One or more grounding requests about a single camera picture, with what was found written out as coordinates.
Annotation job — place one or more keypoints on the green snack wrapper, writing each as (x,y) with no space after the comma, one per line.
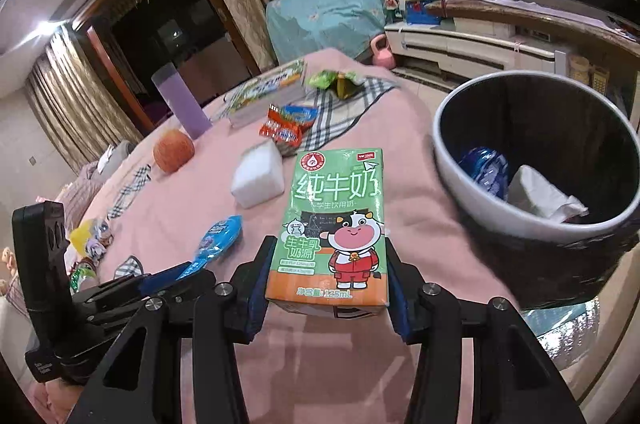
(325,79)

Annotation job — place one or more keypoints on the pink blanket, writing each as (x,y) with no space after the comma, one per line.
(200,194)

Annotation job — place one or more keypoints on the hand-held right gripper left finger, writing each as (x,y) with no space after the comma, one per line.
(262,284)

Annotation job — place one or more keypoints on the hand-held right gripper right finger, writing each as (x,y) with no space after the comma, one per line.
(400,304)

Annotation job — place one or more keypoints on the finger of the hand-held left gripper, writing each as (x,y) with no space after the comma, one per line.
(160,279)
(185,286)

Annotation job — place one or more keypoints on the purple plastic cup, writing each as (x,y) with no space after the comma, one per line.
(182,104)

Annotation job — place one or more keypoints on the white tissue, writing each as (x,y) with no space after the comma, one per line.
(535,194)

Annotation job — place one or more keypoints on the teal cloth cover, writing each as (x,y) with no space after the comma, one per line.
(325,14)

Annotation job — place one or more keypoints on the orange snack packet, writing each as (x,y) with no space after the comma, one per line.
(280,129)

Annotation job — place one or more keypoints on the green white snack packet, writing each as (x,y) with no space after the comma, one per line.
(82,274)

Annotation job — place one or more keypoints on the silver glitter mat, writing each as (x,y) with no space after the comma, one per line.
(565,329)

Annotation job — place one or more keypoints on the colourful picture book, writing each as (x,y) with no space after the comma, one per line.
(265,86)

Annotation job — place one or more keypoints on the blue snack wrapper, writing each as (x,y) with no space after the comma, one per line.
(220,239)

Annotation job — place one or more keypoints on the grey white pillow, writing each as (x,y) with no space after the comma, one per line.
(112,156)

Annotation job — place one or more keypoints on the wooden framed glass door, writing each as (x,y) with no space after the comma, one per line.
(175,34)

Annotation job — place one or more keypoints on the orange ball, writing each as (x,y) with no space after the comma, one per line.
(172,151)

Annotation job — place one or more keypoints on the dark blue crumpled packet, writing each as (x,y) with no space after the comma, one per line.
(482,169)

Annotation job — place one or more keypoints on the wooden toy house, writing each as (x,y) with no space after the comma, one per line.
(600,79)

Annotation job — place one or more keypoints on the green milk carton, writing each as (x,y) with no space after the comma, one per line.
(330,204)

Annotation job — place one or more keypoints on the pink kettlebell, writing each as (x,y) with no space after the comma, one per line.
(382,54)

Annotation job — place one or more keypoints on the white foam block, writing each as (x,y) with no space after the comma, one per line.
(257,176)

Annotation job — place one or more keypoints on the yellow snack packet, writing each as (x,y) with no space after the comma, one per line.
(87,236)

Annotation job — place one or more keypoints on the white TV cabinet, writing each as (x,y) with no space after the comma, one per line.
(450,49)

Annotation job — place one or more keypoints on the white trash bin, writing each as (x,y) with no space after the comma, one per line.
(500,214)

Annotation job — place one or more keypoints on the yellow lidded jar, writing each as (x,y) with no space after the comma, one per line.
(580,75)
(580,62)

